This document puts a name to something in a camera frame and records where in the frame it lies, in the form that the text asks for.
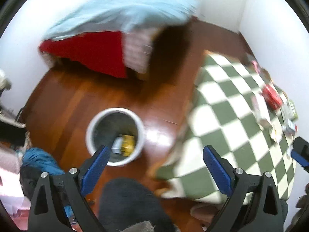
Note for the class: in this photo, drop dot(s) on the yellow white wrapper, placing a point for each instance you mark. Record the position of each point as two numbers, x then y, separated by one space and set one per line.
276 133

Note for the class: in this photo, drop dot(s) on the green white medicine box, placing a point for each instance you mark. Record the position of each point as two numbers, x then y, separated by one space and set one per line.
288 111

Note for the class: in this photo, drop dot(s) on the checkered pink mattress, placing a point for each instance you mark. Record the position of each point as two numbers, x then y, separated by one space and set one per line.
137 48

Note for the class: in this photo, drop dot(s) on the white round trash bin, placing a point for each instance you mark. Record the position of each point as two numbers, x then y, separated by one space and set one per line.
111 123

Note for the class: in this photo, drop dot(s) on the blue red milk carton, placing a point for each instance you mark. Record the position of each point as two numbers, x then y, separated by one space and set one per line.
289 127

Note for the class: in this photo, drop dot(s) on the red soda can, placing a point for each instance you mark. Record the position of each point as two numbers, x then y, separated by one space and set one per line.
272 97

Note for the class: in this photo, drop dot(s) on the pink white wrapper packet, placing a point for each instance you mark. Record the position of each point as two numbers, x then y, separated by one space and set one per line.
260 109

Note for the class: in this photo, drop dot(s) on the red bed sheet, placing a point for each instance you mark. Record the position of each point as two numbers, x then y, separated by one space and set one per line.
98 51

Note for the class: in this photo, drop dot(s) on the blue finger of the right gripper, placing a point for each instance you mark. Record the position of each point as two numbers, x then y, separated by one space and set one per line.
299 158
300 145

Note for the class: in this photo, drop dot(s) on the tall white blue box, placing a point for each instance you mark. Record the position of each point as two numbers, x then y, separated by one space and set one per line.
116 147

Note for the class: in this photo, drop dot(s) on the light blue duvet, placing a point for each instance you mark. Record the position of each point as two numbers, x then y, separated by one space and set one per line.
121 16

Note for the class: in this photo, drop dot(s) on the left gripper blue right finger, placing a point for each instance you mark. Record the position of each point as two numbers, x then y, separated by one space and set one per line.
220 169

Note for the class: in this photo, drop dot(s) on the yellow panda snack bag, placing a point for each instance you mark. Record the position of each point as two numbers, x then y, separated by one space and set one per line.
128 145

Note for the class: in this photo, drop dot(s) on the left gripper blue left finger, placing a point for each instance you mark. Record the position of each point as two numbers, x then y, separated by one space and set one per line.
91 170

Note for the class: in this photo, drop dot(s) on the green white checkered tablecloth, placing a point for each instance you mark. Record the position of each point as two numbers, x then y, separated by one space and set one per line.
221 114

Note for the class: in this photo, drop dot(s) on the pink slipper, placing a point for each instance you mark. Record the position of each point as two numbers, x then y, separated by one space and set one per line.
205 212

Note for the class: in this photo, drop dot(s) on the blue jacket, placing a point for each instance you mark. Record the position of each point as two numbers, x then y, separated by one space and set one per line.
41 160

